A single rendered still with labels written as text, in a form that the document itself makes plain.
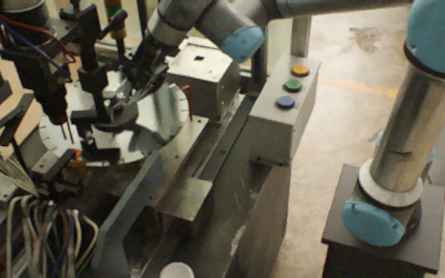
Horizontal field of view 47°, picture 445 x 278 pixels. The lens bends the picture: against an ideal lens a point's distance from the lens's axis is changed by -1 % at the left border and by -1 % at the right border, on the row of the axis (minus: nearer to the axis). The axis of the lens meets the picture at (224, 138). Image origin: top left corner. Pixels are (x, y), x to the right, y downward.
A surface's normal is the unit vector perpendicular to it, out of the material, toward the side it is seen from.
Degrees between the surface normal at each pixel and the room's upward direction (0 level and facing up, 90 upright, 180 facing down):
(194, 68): 0
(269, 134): 90
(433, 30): 83
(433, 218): 0
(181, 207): 0
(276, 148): 90
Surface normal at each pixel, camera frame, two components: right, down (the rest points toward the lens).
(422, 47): -0.51, 0.49
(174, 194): -0.03, -0.74
